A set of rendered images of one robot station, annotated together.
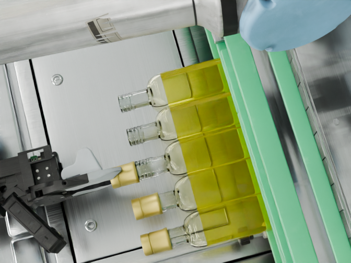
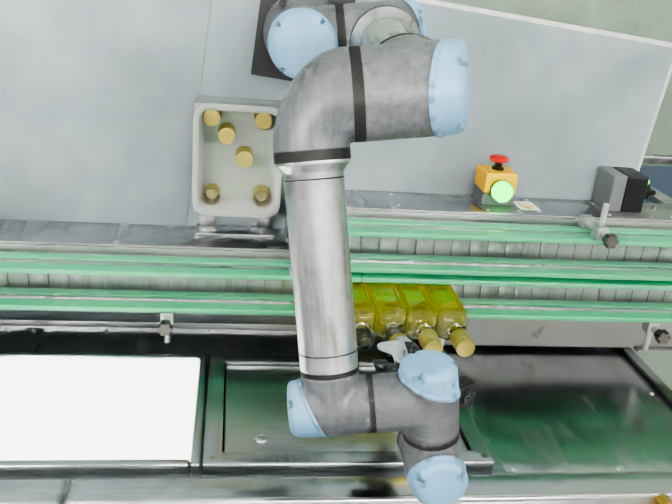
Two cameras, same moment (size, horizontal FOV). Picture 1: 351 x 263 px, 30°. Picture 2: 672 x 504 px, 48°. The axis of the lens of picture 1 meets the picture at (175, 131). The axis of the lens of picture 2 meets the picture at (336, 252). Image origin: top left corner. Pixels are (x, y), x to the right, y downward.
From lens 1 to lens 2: 1.35 m
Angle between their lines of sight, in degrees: 69
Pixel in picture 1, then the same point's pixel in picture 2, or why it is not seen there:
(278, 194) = (444, 233)
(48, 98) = (281, 447)
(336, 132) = (405, 207)
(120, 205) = not seen: hidden behind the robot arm
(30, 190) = not seen: hidden behind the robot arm
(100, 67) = (258, 410)
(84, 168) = (398, 347)
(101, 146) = not seen: hidden behind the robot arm
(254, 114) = (384, 231)
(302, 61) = (352, 206)
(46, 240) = (465, 381)
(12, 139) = (321, 481)
